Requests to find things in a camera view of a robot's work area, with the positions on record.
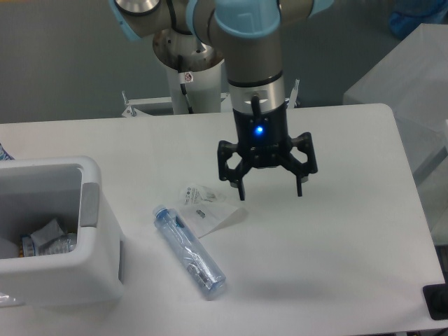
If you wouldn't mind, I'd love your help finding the white trash can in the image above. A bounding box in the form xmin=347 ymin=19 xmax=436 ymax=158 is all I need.
xmin=1 ymin=156 xmax=124 ymax=306

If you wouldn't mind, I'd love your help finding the clear plastic water bottle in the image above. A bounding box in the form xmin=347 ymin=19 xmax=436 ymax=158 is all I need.
xmin=153 ymin=205 xmax=226 ymax=300

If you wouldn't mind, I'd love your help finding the grey wrapper in bin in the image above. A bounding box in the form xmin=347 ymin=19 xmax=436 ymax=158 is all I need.
xmin=30 ymin=218 xmax=66 ymax=247

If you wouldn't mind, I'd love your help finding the black cable on pedestal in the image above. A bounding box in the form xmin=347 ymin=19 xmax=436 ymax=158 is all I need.
xmin=176 ymin=55 xmax=195 ymax=115

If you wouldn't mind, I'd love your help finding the white side cabinet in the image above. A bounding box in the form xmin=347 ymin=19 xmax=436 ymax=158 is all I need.
xmin=343 ymin=24 xmax=447 ymax=246

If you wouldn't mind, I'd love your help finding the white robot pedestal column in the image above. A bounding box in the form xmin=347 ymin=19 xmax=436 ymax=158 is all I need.
xmin=153 ymin=29 xmax=223 ymax=115

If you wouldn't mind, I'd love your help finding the blue object top right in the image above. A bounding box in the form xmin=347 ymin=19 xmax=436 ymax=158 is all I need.
xmin=388 ymin=0 xmax=447 ymax=40

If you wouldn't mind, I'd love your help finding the clear plastic wrapper bag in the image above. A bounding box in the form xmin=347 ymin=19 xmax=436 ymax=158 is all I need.
xmin=177 ymin=183 xmax=248 ymax=238

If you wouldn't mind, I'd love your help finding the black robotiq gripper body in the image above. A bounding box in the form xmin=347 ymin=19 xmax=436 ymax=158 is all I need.
xmin=233 ymin=104 xmax=291 ymax=169

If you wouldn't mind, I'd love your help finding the blue patterned item left edge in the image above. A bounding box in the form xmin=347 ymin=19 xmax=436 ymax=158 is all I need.
xmin=0 ymin=144 xmax=14 ymax=161

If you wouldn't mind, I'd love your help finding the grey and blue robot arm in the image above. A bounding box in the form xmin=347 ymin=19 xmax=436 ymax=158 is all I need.
xmin=109 ymin=1 xmax=331 ymax=192

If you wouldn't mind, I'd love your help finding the white pedestal base bracket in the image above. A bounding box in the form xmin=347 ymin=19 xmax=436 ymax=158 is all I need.
xmin=121 ymin=90 xmax=232 ymax=118

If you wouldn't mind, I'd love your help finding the clear plastic scrap bottom left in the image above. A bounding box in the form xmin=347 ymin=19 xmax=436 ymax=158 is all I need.
xmin=0 ymin=293 xmax=19 ymax=308

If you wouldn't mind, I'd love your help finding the crushed bottle in bin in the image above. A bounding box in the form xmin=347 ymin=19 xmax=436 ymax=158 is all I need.
xmin=36 ymin=233 xmax=77 ymax=256

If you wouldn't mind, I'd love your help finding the black device at table edge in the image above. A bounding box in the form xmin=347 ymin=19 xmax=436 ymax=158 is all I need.
xmin=423 ymin=283 xmax=447 ymax=321

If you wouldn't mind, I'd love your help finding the metal bolt clamp right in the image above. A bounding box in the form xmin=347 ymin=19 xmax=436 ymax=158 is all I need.
xmin=285 ymin=78 xmax=300 ymax=109

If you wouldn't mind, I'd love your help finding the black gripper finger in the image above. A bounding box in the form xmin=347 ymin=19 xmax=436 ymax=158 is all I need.
xmin=217 ymin=140 xmax=253 ymax=201
xmin=278 ymin=132 xmax=319 ymax=197

